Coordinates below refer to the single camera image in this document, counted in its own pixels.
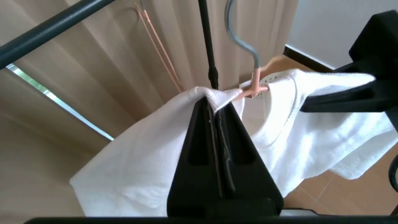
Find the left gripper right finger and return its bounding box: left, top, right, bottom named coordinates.
left=217, top=102, right=284, bottom=218

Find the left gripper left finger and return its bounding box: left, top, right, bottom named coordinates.
left=167, top=96, right=223, bottom=218

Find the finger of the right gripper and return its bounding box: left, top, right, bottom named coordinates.
left=300, top=79, right=398, bottom=113

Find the white printed t-shirt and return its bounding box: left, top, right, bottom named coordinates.
left=70, top=68, right=398, bottom=218

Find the pink clothes hanger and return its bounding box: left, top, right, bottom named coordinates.
left=224, top=0, right=271, bottom=102
left=134, top=0, right=185, bottom=93

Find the black clothes rack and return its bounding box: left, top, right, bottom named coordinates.
left=0, top=0, right=220, bottom=91

